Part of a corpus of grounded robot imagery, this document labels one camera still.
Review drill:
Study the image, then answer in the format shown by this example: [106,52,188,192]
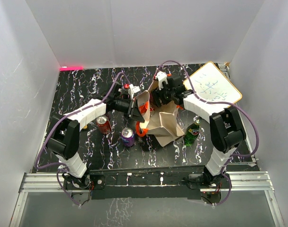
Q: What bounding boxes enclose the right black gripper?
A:
[152,80,175,107]

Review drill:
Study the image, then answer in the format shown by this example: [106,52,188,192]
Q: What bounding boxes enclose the white board wooden frame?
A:
[183,61,243,103]

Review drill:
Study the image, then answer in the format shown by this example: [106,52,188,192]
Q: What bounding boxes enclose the purple soda can front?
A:
[121,127,135,147]

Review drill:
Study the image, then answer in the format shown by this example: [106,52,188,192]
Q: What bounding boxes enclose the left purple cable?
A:
[34,71,133,206]

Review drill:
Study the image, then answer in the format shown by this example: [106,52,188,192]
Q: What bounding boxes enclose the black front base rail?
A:
[63,163,232,201]

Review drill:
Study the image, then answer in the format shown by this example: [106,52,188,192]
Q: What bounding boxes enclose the red cola can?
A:
[150,105,155,114]
[96,115,111,134]

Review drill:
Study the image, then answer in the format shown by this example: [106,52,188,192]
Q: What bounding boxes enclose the pink marker strip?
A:
[60,66,83,71]

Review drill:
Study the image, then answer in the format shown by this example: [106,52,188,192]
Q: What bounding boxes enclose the beige canvas bag orange handles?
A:
[135,80,184,147]

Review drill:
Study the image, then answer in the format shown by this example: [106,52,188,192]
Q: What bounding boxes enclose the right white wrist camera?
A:
[154,71,168,90]

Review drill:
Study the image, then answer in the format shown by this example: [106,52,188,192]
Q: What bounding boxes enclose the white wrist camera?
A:
[154,71,168,90]
[128,84,140,99]

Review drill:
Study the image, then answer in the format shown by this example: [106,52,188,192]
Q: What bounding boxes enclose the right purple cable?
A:
[155,60,261,206]

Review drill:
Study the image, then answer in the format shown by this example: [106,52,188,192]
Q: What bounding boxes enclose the purple cable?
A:
[34,71,133,206]
[155,60,261,206]

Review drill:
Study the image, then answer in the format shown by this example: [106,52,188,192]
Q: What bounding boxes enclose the green glass bottle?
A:
[184,118,200,146]

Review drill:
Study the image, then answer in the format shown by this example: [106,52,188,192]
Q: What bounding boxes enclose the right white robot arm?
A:
[151,71,246,188]

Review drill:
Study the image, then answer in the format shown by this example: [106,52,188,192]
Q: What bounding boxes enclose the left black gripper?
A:
[114,97,144,122]

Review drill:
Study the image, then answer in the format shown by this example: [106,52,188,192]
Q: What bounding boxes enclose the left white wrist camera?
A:
[128,84,140,99]

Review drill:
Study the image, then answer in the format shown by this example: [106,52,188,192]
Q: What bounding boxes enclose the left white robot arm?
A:
[46,82,144,189]

